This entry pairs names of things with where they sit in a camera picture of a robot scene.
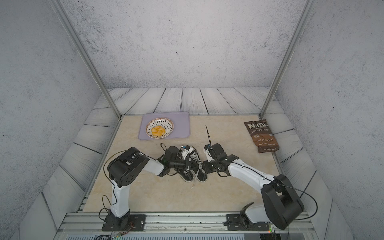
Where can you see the aluminium front rail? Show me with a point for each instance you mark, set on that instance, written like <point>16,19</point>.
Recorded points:
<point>179,226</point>

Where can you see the brown potato chips bag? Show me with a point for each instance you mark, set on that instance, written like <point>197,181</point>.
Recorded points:
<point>262,136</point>

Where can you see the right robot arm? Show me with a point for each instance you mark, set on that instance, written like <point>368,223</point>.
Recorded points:
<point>281,203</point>

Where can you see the lavender tray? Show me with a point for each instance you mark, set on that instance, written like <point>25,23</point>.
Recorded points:
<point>181,122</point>

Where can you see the patterned ceramic bowl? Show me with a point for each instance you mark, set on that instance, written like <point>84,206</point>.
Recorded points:
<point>164,122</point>

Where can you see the black canvas sneaker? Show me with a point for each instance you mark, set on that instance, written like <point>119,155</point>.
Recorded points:
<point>187,176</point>
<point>197,165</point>

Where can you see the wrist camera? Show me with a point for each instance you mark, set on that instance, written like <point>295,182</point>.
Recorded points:
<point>186,151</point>
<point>207,149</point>

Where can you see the yellow bread roll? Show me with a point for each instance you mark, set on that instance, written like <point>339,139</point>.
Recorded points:
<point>158,131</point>

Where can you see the right aluminium frame post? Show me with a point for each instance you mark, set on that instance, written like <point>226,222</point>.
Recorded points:
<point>308,7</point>

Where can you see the left aluminium frame post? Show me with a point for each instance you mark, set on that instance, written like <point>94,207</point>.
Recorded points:
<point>69,28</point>

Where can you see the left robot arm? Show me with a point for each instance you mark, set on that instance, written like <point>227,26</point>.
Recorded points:
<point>125,168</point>

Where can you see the aluminium frame post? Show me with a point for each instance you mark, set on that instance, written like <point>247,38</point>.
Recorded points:
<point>69,28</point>
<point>308,7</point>

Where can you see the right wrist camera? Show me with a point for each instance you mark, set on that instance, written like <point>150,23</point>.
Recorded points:
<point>207,149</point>

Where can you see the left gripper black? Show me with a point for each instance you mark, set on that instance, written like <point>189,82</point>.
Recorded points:
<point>187,164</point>

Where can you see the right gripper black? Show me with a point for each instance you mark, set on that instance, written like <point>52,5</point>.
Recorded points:
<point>206,168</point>

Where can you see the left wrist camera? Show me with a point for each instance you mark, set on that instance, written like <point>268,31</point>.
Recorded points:
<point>186,151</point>

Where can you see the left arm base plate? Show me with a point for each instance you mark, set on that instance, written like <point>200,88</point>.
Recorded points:
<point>131,223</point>

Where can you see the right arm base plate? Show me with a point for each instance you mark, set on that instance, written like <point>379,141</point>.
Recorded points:
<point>237,222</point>

